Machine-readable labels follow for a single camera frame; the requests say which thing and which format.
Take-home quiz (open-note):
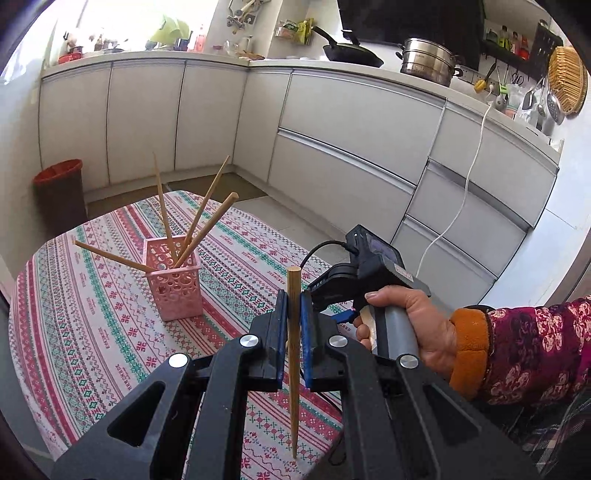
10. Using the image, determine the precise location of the round woven bamboo tray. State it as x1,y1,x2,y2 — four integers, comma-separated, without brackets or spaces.
548,46,588,115

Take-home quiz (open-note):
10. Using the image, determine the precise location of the white power cable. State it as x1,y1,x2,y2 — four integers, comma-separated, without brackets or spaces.
418,99,492,275

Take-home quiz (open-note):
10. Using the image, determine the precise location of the person's right hand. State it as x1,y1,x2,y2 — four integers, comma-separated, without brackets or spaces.
355,285,458,381

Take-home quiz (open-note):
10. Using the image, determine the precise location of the stainless steel steamer pot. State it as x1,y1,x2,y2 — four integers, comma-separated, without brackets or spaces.
396,38,463,88

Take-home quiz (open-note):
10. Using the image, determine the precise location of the white drawer cabinet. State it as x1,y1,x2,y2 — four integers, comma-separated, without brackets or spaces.
233,67,561,296

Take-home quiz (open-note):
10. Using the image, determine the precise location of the black wall rack with bottles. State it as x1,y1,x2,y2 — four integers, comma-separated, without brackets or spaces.
480,18,564,79

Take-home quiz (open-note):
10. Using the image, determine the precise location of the lime green plastic container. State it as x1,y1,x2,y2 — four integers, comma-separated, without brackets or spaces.
148,14,191,51

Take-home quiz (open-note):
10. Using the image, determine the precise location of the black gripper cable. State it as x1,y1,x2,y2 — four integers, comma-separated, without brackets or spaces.
300,240,357,273

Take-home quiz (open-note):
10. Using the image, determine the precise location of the yellow hanging utensil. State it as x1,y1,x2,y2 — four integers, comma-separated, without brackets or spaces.
475,62,498,94

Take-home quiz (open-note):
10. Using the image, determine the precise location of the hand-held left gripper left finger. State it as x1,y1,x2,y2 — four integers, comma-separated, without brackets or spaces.
51,290,289,480

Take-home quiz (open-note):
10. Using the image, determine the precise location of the patterned striped tablecloth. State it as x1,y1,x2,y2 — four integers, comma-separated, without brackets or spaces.
8,191,365,464

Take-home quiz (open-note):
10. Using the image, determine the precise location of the water heater pipes and faucet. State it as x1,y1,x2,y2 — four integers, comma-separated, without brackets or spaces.
226,0,273,35

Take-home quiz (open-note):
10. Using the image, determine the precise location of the black wok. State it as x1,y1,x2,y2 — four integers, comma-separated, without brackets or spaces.
312,25,385,69

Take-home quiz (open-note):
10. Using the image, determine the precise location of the brown trash bin red rim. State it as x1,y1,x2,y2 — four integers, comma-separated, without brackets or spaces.
32,159,88,236

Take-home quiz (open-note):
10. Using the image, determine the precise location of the metal slotted spoon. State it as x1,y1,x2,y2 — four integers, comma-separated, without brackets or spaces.
545,78,566,125

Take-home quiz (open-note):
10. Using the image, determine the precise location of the person's plaid garment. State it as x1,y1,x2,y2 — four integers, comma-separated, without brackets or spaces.
519,392,591,480

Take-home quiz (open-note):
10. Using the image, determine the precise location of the wall shelf with green packets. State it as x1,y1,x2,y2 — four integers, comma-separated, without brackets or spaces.
276,18,315,46

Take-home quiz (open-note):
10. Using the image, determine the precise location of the bamboo chopstick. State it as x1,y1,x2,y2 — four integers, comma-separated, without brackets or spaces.
287,266,302,459
178,155,230,264
152,152,178,268
175,192,239,268
74,240,158,274

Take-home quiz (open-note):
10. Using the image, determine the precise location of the person's right forearm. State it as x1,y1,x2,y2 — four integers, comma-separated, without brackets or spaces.
450,295,591,416

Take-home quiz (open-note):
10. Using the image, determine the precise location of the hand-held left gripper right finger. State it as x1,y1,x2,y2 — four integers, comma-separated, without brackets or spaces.
300,291,541,480

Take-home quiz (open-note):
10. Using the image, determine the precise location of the pink perforated chopstick holder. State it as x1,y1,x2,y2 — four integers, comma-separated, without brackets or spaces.
143,234,203,321

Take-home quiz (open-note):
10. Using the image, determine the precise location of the kitchen window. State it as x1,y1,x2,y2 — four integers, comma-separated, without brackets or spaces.
76,0,220,44

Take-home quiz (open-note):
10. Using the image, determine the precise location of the white base cabinet with doors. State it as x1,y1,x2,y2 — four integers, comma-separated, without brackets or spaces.
38,59,278,192

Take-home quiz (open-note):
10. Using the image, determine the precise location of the black range hood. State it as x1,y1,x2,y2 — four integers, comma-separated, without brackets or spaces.
337,0,485,47

